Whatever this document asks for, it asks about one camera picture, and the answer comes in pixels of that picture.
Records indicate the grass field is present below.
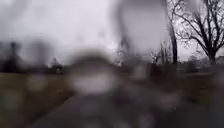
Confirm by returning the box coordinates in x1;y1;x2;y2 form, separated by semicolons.
146;64;224;108
0;72;76;126

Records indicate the tall tree trunk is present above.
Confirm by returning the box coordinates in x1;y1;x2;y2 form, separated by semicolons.
162;0;179;66

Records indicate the grey asphalt path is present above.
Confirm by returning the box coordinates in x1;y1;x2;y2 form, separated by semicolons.
24;89;224;128

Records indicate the large bare tree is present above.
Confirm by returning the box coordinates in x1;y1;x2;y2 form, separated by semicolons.
171;0;224;66

